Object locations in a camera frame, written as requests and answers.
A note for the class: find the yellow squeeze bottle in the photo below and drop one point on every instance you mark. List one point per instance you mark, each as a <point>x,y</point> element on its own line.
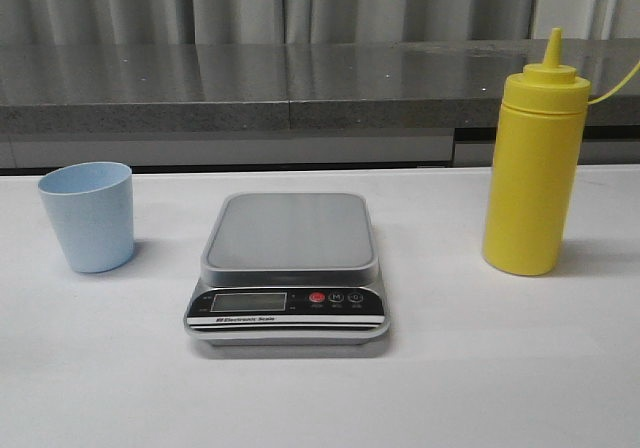
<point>539,133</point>

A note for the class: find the grey stone counter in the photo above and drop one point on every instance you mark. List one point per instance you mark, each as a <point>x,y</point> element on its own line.
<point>161,108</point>

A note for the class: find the grey pleated curtain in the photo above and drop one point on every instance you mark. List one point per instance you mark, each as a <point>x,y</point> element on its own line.
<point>67,22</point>

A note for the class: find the silver digital kitchen scale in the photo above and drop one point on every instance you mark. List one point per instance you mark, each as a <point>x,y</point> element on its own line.
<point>290,268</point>

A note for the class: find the light blue plastic cup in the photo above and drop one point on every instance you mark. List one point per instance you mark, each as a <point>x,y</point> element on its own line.
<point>90,207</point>

